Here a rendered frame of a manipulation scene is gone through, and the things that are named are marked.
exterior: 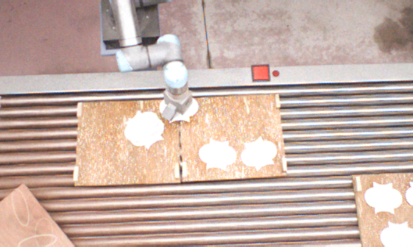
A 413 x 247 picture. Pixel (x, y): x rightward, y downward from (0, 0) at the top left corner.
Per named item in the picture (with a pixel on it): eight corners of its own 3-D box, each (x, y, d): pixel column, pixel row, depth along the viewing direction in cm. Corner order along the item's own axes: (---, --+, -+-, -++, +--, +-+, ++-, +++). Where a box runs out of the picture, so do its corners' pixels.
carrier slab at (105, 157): (80, 103, 213) (78, 102, 212) (178, 101, 214) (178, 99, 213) (75, 186, 201) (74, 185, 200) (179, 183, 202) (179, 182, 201)
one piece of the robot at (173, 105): (151, 98, 179) (155, 116, 194) (172, 112, 177) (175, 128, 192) (172, 73, 182) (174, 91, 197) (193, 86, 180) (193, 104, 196)
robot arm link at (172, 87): (184, 56, 170) (190, 80, 167) (185, 71, 180) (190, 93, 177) (161, 61, 169) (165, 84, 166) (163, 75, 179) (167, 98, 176)
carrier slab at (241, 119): (179, 99, 214) (179, 98, 213) (277, 94, 216) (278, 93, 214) (183, 182, 203) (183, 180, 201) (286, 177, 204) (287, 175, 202)
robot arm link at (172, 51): (145, 37, 174) (151, 65, 170) (178, 30, 175) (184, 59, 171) (147, 48, 181) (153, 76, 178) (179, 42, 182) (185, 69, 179)
